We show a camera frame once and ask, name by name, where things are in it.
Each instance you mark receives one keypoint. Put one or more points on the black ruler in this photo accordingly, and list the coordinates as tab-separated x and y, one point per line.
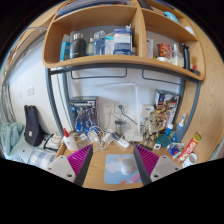
145	147

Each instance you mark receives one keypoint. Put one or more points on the brown robot figure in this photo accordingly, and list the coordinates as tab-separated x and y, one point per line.
165	115

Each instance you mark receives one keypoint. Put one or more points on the teal round tin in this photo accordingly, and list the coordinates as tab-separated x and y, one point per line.
162	140

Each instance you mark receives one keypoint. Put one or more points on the pastel sun cloud mouse pad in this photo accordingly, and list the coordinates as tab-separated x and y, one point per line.
113	173

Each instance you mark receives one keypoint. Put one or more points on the wooden shelf unit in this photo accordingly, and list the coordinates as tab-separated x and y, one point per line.
93	20

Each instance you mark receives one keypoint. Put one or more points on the clear glass cup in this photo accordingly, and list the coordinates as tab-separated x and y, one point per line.
120	127

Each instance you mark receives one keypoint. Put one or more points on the white charger adapter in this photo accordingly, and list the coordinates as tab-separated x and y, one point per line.
107	137

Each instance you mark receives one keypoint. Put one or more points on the white wall switch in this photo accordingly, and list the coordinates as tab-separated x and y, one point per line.
30	91

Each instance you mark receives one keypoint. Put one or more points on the small white square clock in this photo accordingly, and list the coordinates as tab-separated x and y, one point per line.
157	146

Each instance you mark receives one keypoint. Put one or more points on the blue robot model kit box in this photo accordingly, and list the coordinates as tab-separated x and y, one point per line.
83	113

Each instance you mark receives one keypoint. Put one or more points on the red yellow snack can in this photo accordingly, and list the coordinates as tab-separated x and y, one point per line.
190	146

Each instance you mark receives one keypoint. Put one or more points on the blue and white tube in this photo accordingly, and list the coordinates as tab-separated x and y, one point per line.
169	130

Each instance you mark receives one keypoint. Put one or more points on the white desk lamp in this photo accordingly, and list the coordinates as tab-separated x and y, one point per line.
135	136

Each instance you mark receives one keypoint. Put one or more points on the blue refill pouch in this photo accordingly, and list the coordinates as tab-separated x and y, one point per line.
175	150

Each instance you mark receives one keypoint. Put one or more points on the clear blue spray bottle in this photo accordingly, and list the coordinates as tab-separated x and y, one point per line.
180	131

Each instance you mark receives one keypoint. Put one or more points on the white wall socket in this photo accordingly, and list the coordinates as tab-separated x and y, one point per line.
107	108
122	111

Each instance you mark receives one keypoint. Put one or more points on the teal blanket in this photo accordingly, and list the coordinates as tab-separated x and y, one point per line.
10	136

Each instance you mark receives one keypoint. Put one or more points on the white bottle with red cap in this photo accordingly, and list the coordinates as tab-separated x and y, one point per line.
70	143

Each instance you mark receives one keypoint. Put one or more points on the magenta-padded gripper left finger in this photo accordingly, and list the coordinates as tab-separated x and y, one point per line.
66	166

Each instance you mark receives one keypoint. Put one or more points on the colourful printed box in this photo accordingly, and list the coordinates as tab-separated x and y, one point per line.
166	96

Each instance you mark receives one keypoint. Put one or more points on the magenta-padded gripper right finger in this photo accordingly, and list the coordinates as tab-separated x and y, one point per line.
160	166

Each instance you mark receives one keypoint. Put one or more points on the grey metal desk frame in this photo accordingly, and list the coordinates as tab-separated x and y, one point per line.
196	100

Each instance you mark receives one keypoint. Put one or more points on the blue plaid bed sheet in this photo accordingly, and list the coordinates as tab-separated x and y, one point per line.
40	158

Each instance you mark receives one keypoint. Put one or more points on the beige wall box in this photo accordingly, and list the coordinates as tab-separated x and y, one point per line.
147	110

